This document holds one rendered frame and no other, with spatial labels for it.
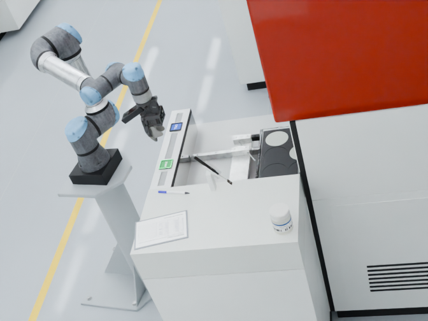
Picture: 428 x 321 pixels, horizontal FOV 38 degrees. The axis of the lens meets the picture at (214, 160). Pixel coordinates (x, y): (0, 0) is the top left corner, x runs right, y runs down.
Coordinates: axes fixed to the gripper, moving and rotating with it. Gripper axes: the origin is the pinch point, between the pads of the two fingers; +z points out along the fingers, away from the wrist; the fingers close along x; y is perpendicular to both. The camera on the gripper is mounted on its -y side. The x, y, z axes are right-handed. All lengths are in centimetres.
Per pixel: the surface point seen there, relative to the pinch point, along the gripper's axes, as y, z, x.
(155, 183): -1.7, 14.7, -11.4
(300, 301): 54, 48, -50
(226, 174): 23.5, 28.6, 6.0
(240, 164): 31.3, 22.6, 4.3
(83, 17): -191, 111, 372
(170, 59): -74, 111, 257
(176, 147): 3.3, 14.7, 11.3
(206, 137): 10.6, 28.6, 34.3
